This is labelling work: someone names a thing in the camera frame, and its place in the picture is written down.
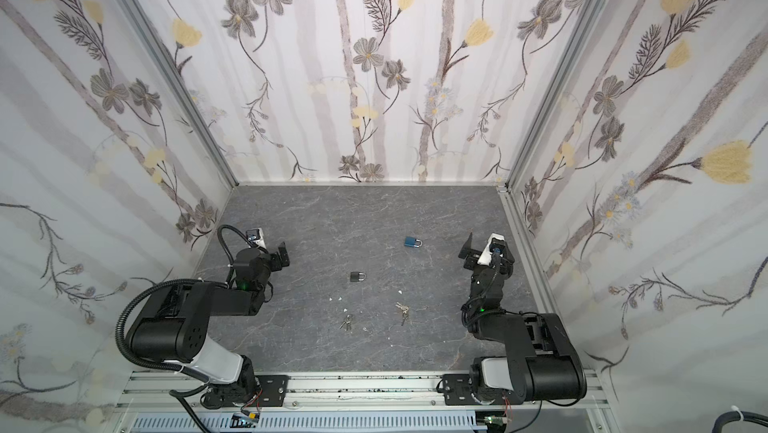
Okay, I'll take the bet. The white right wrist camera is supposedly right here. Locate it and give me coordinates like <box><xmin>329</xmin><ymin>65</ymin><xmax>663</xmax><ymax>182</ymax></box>
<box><xmin>477</xmin><ymin>233</ymin><xmax>507</xmax><ymax>268</ymax></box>

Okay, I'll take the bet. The white slotted cable duct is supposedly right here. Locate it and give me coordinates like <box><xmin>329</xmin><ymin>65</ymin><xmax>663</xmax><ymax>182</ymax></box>
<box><xmin>130</xmin><ymin>412</ymin><xmax>488</xmax><ymax>433</ymax></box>

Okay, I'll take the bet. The brass and silver key bunch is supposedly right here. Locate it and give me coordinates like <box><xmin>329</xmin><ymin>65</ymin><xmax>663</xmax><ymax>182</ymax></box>
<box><xmin>396</xmin><ymin>303</ymin><xmax>410</xmax><ymax>326</ymax></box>

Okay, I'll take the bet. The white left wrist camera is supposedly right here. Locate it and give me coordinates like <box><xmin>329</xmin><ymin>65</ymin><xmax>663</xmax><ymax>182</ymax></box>
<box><xmin>245</xmin><ymin>228</ymin><xmax>267</xmax><ymax>250</ymax></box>

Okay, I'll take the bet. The black cable bottom right corner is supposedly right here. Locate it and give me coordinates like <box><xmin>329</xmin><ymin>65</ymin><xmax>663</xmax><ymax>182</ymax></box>
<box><xmin>711</xmin><ymin>408</ymin><xmax>768</xmax><ymax>433</ymax></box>

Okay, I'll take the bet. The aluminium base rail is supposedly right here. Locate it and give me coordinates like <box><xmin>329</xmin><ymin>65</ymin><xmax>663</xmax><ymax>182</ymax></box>
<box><xmin>113</xmin><ymin>371</ymin><xmax>616</xmax><ymax>416</ymax></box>

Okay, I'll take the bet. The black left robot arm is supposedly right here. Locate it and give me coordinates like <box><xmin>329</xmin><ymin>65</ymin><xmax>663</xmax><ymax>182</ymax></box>
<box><xmin>115</xmin><ymin>243</ymin><xmax>290</xmax><ymax>409</ymax></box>

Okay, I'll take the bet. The black corrugated left cable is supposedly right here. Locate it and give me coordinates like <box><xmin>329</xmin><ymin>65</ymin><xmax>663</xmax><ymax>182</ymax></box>
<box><xmin>115</xmin><ymin>278</ymin><xmax>208</xmax><ymax>372</ymax></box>

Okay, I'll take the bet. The blue padlock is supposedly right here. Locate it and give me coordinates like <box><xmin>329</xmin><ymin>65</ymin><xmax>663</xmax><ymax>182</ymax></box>
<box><xmin>404</xmin><ymin>236</ymin><xmax>423</xmax><ymax>248</ymax></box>

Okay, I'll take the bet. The black padlock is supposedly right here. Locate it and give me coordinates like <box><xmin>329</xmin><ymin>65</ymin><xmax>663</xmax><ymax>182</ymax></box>
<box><xmin>349</xmin><ymin>271</ymin><xmax>366</xmax><ymax>283</ymax></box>

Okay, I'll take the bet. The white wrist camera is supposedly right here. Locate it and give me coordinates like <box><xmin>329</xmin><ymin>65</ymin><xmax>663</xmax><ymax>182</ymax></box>
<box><xmin>245</xmin><ymin>228</ymin><xmax>267</xmax><ymax>250</ymax></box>
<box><xmin>477</xmin><ymin>233</ymin><xmax>507</xmax><ymax>268</ymax></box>

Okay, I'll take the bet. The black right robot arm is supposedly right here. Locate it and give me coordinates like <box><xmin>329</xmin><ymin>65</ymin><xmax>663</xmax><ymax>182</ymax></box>
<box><xmin>436</xmin><ymin>234</ymin><xmax>588</xmax><ymax>407</ymax></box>

